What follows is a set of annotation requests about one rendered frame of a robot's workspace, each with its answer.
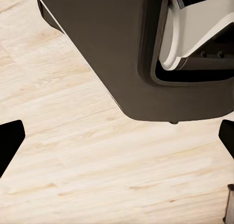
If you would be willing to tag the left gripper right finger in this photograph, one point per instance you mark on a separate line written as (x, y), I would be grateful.
(226, 135)

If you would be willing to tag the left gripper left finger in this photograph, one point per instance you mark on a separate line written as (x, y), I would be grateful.
(12, 135)

